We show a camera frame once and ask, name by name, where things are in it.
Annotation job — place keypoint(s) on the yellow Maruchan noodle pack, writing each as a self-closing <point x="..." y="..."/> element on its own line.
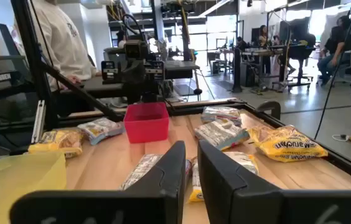
<point x="287" y="146"/>
<point x="244" y="160"/>
<point x="57" y="141"/>

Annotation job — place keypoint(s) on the dark grey desk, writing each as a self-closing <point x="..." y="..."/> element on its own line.
<point x="181" y="67"/>

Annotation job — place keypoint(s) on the silver metal bracket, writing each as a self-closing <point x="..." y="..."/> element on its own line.
<point x="38" y="121"/>

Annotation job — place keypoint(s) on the blue Maruchan noodle pack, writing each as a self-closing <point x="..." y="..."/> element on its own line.
<point x="220" y="133"/>
<point x="101" y="129"/>

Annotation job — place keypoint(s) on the grey office desk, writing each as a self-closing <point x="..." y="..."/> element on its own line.
<point x="262" y="53"/>

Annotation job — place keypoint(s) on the black table clamp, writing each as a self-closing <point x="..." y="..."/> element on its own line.
<point x="269" y="107"/>

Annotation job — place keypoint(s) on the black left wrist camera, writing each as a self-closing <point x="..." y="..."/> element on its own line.
<point x="135" y="49"/>

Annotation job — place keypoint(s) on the red plastic bin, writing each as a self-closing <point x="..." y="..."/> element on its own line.
<point x="146" y="127"/>

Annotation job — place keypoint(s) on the yellow translucent plastic bin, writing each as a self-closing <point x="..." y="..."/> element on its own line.
<point x="13" y="174"/>

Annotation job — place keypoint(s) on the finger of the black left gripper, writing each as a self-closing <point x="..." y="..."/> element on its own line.
<point x="110" y="72"/>
<point x="155" y="71"/>

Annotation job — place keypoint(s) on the black aluminium rig frame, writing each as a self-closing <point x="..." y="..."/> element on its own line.
<point x="30" y="46"/>

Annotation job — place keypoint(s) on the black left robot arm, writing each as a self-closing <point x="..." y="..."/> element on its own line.
<point x="146" y="93"/>

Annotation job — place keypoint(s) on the person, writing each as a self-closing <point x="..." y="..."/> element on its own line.
<point x="263" y="35"/>
<point x="241" y="43"/>
<point x="63" y="40"/>
<point x="334" y="43"/>

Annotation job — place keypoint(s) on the red Maruchan noodle pack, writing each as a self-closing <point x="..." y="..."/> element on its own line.
<point x="141" y="169"/>
<point x="220" y="113"/>

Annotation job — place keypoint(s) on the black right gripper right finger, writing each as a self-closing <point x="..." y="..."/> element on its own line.
<point x="231" y="199"/>

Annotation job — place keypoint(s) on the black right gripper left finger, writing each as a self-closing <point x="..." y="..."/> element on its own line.
<point x="163" y="202"/>

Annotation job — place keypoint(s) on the black floor post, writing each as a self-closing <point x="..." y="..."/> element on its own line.
<point x="237" y="71"/>

